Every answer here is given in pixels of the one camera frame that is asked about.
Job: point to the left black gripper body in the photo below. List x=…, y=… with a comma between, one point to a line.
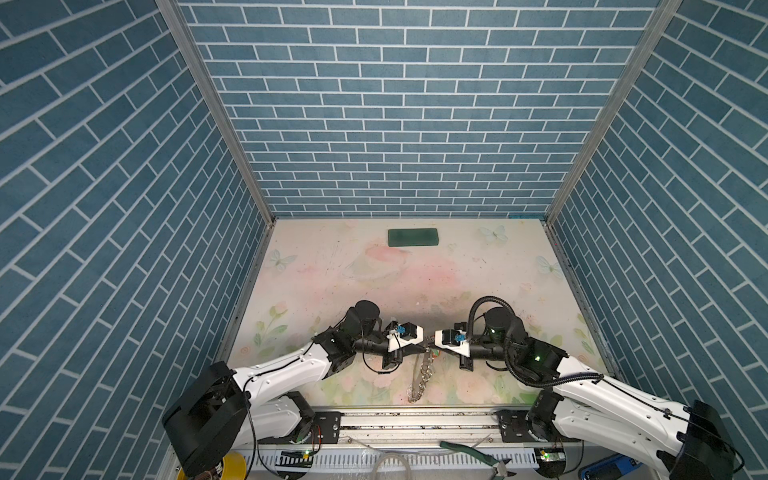
x=391, y=359

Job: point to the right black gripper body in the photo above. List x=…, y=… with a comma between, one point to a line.
x=465, y=360

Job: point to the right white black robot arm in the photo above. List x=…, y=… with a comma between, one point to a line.
x=678, y=441

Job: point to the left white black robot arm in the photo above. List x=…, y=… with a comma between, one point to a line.
x=224, y=408

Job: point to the clear plastic tube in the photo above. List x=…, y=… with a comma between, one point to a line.
x=389, y=459

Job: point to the dark green sponge block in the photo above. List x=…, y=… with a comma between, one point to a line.
x=412, y=237

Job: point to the blue black device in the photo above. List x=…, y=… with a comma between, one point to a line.
x=610, y=468

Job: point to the yellow tape roll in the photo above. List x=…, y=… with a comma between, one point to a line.
x=233, y=466

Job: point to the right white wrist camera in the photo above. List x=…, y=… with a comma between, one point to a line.
x=453, y=341

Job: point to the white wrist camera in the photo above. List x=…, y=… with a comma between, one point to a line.
x=403, y=335
x=453, y=341

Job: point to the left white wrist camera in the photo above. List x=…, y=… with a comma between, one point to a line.
x=403, y=335

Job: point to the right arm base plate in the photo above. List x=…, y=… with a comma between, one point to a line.
x=514, y=428

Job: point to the aluminium rail frame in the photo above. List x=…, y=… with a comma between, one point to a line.
x=414, y=433

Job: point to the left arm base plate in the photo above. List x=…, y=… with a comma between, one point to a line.
x=326, y=424

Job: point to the green handled pliers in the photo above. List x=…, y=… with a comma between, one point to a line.
x=500, y=470

